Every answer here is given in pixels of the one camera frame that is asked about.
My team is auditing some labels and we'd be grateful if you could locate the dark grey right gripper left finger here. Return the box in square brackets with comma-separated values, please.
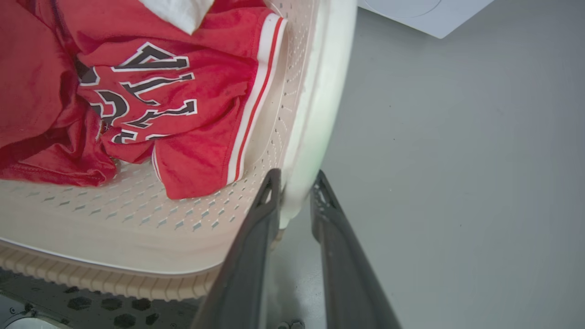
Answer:
[191, 168, 282, 329]

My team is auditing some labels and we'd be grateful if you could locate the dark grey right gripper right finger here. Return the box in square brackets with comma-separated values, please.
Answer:
[310, 170, 403, 329]

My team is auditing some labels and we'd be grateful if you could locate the cream perforated plastic laundry basket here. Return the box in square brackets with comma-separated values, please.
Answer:
[0, 0, 358, 302]

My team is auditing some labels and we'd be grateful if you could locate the red jersey with black lettering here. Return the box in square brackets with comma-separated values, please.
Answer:
[0, 0, 288, 200]

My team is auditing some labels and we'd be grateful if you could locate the white cloth garment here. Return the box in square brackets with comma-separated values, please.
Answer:
[138, 0, 215, 35]

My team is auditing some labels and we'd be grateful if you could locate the white paper sheet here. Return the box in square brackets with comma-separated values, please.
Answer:
[357, 0, 495, 39]

